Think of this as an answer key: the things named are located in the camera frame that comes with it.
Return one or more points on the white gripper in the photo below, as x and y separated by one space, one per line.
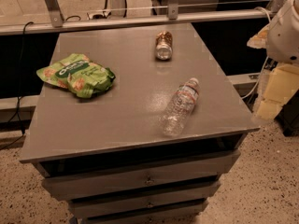
284 36

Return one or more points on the clear plastic water bottle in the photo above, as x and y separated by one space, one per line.
180 107

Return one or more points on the orange soda can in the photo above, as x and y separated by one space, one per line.
163 47

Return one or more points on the floor power outlet box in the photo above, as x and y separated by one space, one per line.
98 15

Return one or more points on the grey drawer cabinet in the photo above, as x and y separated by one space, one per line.
108 157

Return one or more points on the green chip bag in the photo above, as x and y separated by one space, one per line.
78 74

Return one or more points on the metal window rail frame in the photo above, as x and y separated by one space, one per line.
46 16

